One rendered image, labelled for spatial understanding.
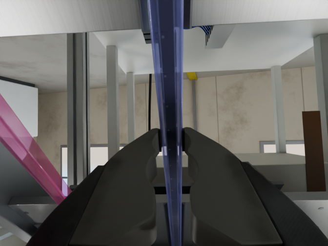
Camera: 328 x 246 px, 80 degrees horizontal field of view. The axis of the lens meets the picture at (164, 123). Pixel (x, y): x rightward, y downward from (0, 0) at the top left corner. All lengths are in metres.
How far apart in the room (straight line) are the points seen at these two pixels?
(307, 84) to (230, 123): 1.20
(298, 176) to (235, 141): 2.59
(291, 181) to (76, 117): 0.61
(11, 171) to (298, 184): 0.66
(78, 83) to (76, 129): 0.11
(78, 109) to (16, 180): 0.25
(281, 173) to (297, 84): 2.89
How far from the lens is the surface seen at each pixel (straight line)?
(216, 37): 0.56
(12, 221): 0.31
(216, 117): 3.25
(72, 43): 0.56
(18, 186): 0.31
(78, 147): 0.51
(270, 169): 0.66
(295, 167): 0.69
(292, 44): 0.82
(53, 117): 4.54
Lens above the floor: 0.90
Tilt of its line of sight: 3 degrees down
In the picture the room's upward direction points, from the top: 178 degrees clockwise
